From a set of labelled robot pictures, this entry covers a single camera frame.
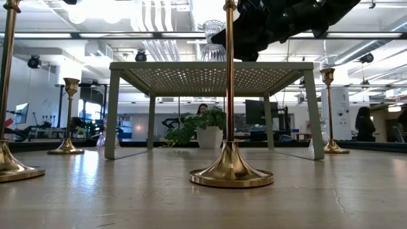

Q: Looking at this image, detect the green potted plant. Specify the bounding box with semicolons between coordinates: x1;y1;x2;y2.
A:
162;106;227;149

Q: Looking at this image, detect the brass candlestick holder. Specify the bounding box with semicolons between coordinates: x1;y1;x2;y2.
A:
46;77;85;156
189;0;275;189
319;67;350;155
0;0;46;184

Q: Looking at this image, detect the black overhead beam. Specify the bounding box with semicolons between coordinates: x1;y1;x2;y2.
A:
0;31;407;41

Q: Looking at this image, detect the green perforated metal shelf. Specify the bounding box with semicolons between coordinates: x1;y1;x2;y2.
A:
104;61;326;161

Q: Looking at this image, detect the white column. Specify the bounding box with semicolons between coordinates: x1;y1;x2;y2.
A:
321;87;352;141

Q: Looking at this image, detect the light computer monitor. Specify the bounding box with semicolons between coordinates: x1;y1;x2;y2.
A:
14;102;29;125

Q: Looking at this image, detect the pink glass vase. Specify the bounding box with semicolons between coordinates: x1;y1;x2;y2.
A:
95;119;121;149

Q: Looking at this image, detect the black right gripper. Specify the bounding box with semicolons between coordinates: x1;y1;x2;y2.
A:
211;0;319;62

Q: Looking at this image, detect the black ceiling spotlight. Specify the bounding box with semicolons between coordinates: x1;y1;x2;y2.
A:
359;52;375;64
27;54;42;69
134;49;148;63

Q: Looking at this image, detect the black computer monitor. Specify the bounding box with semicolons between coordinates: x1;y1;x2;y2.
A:
244;99;271;125

